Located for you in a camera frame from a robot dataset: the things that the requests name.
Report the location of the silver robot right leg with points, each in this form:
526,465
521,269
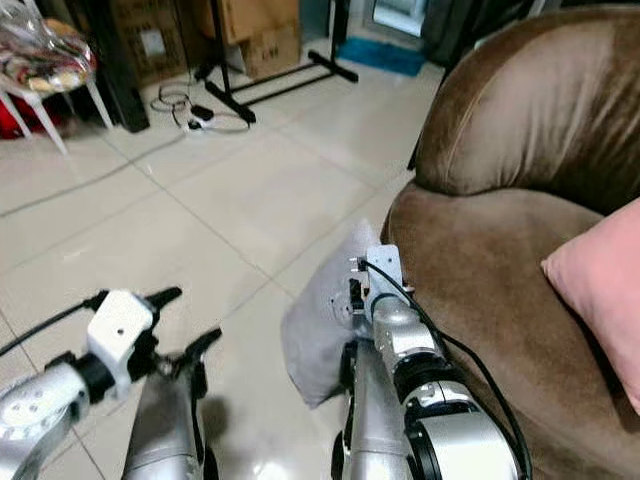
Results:
370,420

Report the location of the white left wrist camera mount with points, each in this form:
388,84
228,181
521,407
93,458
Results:
117,328

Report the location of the silver robot leg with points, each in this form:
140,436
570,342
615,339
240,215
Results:
370,420
162,430

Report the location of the pink pillow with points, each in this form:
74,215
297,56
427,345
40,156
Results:
600,290

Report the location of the cardboard box with black print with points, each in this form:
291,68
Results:
265,40

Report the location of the black metal floor stand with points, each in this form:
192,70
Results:
230,98

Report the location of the black cabinet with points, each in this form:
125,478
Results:
120,70

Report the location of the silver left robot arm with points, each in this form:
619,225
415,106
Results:
32,408

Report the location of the red bag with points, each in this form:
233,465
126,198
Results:
15,118

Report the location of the grey pillow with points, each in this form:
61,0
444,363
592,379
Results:
315,330

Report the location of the white plastic chair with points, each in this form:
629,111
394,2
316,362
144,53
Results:
50,105

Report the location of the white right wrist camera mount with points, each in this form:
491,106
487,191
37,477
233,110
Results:
384,272

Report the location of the blue floor mat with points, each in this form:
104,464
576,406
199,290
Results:
380,57

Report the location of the silver robot left leg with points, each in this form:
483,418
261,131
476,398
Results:
162,430

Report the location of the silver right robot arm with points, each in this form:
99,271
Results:
445,410

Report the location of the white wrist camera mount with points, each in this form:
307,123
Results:
384,272
117,328

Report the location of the clear plastic bag of goods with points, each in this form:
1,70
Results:
45,50

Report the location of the brown velvet sofa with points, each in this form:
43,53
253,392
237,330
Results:
510,200

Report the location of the cardboard box with white label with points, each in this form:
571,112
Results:
150,42

